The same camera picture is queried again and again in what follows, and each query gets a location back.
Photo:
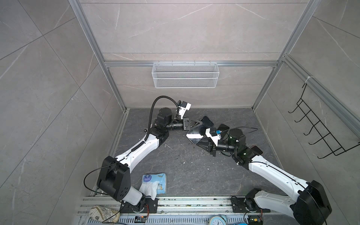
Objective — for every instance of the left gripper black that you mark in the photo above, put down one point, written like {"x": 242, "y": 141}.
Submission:
{"x": 186, "y": 124}

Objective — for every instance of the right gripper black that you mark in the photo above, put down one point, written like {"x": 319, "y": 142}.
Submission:
{"x": 212, "y": 147}

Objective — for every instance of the black phone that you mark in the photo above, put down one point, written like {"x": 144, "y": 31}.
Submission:
{"x": 197, "y": 133}
{"x": 222, "y": 128}

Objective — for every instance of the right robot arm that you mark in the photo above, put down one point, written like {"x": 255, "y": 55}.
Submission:
{"x": 304, "y": 201}

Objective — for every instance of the phone near right arm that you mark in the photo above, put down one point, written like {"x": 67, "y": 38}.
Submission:
{"x": 256, "y": 150}

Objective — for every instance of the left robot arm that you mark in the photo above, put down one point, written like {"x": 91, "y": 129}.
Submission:
{"x": 114, "y": 177}

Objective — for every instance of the black phone tilted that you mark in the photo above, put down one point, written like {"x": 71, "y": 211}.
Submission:
{"x": 222, "y": 128}

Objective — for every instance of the blue tissue pack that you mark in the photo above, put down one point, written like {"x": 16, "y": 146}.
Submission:
{"x": 153, "y": 185}

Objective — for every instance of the blue round clock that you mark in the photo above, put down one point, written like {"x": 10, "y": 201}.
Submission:
{"x": 218, "y": 220}

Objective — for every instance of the crumpled patterned cloth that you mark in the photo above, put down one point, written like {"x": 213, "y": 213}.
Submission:
{"x": 104, "y": 214}

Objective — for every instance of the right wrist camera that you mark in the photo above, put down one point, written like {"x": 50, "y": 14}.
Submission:
{"x": 214, "y": 134}

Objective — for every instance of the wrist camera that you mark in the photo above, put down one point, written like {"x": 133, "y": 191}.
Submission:
{"x": 182, "y": 108}
{"x": 214, "y": 134}

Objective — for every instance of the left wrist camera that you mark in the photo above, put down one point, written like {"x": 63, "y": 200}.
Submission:
{"x": 182, "y": 108}

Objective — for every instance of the white wire basket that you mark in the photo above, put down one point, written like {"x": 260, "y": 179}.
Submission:
{"x": 185, "y": 75}

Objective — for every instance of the aluminium mounting rail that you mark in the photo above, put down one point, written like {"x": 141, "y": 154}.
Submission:
{"x": 168, "y": 205}

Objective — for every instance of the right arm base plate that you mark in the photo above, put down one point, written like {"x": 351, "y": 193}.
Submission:
{"x": 242, "y": 205}

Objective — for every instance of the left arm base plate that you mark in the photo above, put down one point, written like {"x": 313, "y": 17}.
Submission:
{"x": 145, "y": 205}

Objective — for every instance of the black wire hook rack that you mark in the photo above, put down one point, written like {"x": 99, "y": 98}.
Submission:
{"x": 318, "y": 126}

